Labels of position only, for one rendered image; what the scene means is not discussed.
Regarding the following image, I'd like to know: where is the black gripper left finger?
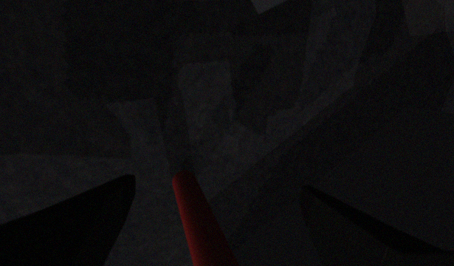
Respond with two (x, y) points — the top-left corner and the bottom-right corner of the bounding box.
(0, 174), (136, 266)

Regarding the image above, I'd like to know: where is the dark red peg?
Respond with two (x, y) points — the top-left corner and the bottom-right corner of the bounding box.
(172, 171), (240, 266)

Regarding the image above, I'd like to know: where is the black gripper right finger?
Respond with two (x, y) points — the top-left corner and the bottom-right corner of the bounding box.
(299, 185), (454, 266)

